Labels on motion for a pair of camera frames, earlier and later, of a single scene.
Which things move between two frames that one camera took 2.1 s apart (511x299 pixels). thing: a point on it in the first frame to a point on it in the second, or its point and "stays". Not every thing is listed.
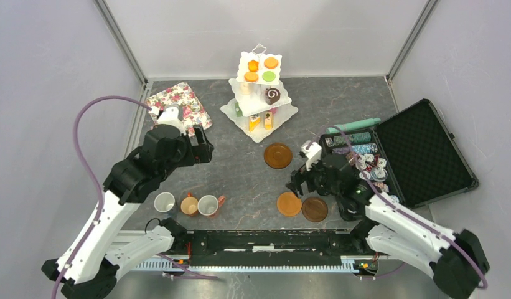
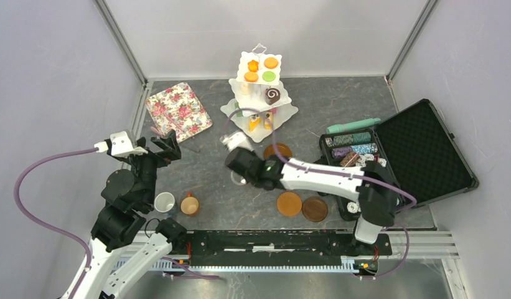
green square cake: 238,110 stays
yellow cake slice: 254,120 stays
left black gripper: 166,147 to 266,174
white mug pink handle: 208,205 to 238,179
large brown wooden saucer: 277,156 stays
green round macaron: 268,76 stays
